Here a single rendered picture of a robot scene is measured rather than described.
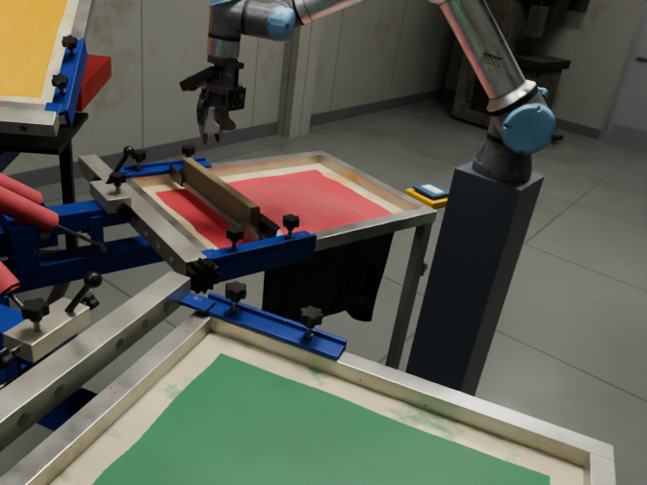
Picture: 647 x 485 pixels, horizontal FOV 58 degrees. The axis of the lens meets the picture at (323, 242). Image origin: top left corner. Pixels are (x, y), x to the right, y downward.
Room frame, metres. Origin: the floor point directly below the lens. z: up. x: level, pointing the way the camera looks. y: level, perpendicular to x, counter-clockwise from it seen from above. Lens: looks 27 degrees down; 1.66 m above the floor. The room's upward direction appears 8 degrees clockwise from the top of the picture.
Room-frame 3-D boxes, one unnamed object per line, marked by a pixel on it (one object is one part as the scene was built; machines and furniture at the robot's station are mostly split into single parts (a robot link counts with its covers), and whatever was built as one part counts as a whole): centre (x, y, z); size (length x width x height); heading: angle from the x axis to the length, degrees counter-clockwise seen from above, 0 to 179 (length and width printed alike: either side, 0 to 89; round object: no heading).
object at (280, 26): (1.43, 0.20, 1.50); 0.11 x 0.11 x 0.08; 84
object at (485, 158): (1.48, -0.43, 1.25); 0.15 x 0.15 x 0.10
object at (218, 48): (1.42, 0.30, 1.42); 0.08 x 0.08 x 0.05
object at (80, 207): (1.25, 0.57, 1.02); 0.17 x 0.06 x 0.05; 132
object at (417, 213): (1.63, 0.15, 0.97); 0.79 x 0.58 x 0.04; 132
